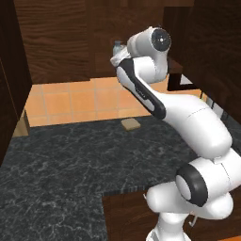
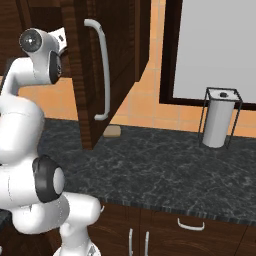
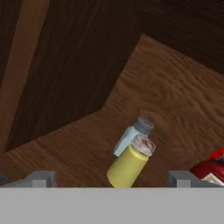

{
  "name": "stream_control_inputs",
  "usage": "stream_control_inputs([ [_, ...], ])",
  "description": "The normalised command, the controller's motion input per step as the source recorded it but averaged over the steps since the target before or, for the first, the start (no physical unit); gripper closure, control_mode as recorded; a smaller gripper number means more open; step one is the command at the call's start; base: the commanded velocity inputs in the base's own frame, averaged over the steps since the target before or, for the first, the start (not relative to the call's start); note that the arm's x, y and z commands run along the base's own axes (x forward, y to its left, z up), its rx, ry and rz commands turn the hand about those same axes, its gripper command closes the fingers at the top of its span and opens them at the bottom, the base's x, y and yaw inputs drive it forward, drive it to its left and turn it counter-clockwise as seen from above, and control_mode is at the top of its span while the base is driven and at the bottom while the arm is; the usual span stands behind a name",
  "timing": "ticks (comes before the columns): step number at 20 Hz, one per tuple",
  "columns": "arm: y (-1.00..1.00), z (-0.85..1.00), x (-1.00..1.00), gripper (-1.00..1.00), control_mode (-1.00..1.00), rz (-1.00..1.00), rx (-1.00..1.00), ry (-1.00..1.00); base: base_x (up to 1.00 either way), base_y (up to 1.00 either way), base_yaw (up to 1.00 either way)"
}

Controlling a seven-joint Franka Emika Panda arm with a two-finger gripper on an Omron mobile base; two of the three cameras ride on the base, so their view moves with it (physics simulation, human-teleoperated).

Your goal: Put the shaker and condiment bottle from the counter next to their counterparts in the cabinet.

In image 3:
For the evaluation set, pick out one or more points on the dark brown wooden cabinet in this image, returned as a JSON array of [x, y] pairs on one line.
[[73, 58]]

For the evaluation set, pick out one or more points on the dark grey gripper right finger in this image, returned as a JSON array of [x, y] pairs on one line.
[[181, 179]]

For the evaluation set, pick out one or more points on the red condiment bottle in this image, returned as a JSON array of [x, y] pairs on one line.
[[210, 169]]

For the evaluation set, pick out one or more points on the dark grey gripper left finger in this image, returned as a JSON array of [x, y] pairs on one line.
[[40, 179]]

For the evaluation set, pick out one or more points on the pale blue shaker grey cap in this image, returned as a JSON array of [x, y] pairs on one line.
[[129, 137]]

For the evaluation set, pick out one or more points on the yellow condiment bottle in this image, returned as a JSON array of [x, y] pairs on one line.
[[128, 167]]

